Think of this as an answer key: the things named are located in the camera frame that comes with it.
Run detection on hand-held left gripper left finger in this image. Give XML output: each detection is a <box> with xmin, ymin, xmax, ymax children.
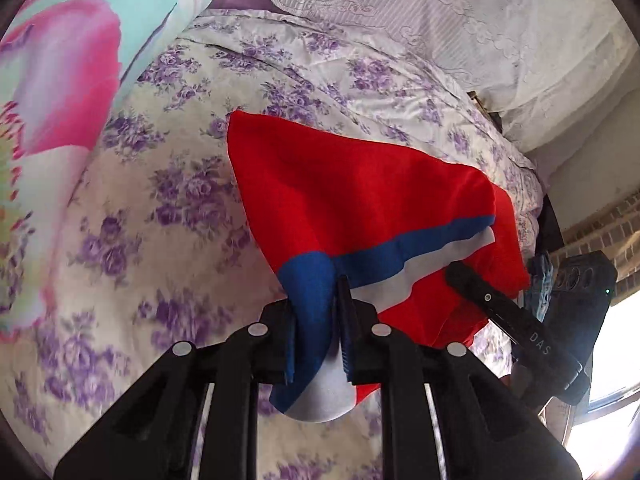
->
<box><xmin>52</xmin><ymin>299</ymin><xmax>302</xmax><ymax>480</ymax></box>

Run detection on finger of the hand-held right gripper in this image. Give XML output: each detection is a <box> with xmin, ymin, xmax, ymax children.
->
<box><xmin>444</xmin><ymin>261</ymin><xmax>523</xmax><ymax>333</ymax></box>

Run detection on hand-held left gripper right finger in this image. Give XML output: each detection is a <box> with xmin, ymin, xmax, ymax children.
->
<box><xmin>337</xmin><ymin>275</ymin><xmax>583</xmax><ymax>480</ymax></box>

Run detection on red blue white pants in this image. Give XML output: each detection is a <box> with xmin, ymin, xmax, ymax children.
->
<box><xmin>226</xmin><ymin>110</ymin><xmax>531</xmax><ymax>422</ymax></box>

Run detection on person's right hand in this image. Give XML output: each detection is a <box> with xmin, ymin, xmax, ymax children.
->
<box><xmin>502</xmin><ymin>365</ymin><xmax>577</xmax><ymax>443</ymax></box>

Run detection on blue jeans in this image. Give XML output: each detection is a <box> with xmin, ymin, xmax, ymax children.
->
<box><xmin>529</xmin><ymin>251</ymin><xmax>555</xmax><ymax>322</ymax></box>

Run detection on bright window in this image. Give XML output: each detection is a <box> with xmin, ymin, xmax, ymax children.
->
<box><xmin>567</xmin><ymin>295</ymin><xmax>640</xmax><ymax>480</ymax></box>

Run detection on purple floral bed sheet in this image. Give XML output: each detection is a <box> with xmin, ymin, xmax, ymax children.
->
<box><xmin>0</xmin><ymin>7</ymin><xmax>546</xmax><ymax>480</ymax></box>

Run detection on white lace cloth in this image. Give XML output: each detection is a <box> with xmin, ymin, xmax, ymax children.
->
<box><xmin>220</xmin><ymin>0</ymin><xmax>637</xmax><ymax>142</ymax></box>

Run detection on folded floral quilt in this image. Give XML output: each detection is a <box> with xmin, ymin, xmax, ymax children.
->
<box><xmin>0</xmin><ymin>0</ymin><xmax>224</xmax><ymax>333</ymax></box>

